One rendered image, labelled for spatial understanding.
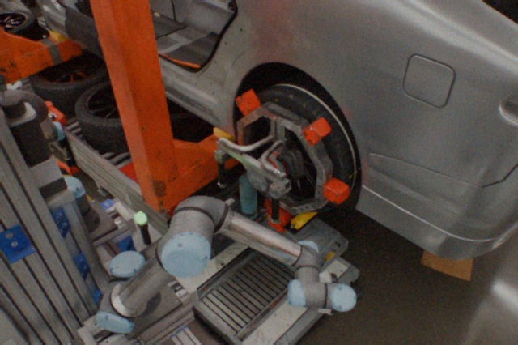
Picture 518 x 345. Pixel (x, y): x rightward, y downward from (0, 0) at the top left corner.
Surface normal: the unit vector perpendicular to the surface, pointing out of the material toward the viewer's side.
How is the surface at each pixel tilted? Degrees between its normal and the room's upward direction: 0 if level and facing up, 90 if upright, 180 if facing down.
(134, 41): 90
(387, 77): 90
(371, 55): 90
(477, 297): 0
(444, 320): 0
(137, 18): 90
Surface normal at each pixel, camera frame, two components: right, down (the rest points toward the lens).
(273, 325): 0.00, -0.71
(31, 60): 0.74, 0.48
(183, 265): 0.05, 0.63
